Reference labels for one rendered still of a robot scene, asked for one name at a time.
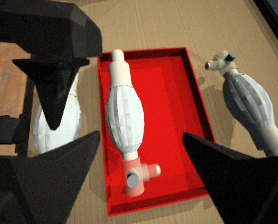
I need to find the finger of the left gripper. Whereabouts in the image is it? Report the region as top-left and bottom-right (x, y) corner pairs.
(12, 58), (90, 131)

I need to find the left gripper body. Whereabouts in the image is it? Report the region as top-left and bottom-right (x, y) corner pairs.
(0, 0), (103, 62)

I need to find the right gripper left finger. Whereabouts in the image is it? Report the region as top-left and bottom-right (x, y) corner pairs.
(0, 131), (100, 224)

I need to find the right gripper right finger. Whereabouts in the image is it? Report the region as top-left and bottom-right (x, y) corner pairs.
(182, 132), (278, 224)

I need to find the red tray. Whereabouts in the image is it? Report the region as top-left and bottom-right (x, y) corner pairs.
(97, 47), (216, 217)

